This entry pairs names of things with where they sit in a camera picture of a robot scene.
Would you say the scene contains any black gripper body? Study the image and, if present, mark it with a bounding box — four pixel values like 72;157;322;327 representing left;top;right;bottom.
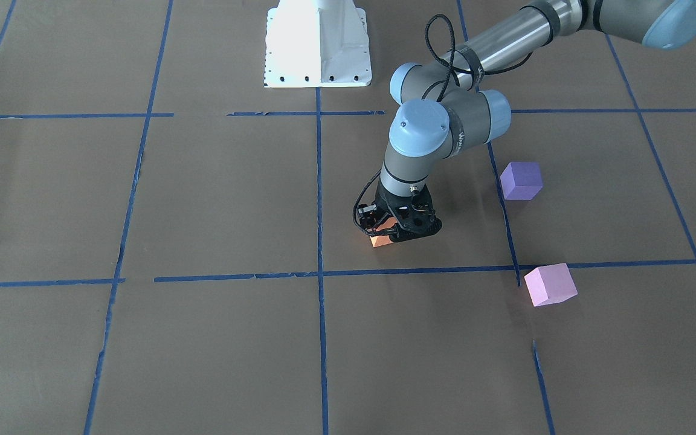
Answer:
375;184;442;242

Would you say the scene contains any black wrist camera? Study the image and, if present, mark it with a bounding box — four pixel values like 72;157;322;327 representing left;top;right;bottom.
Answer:
353;203;388;236

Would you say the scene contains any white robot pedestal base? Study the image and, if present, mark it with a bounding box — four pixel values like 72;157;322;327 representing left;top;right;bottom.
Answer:
263;1;373;88

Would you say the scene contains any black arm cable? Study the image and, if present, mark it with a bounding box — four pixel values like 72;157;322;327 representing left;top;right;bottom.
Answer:
353;14;536;233

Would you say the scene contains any pink foam cube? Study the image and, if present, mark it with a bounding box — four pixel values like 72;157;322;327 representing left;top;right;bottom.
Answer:
524;263;578;308

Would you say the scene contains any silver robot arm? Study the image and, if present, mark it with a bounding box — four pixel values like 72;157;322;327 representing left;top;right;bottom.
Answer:
353;1;696;243

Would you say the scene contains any purple foam cube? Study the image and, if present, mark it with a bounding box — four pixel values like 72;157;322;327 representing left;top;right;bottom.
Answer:
500;161;544;201

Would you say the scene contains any orange foam cube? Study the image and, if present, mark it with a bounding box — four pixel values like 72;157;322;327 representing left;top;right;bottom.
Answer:
370;228;395;248

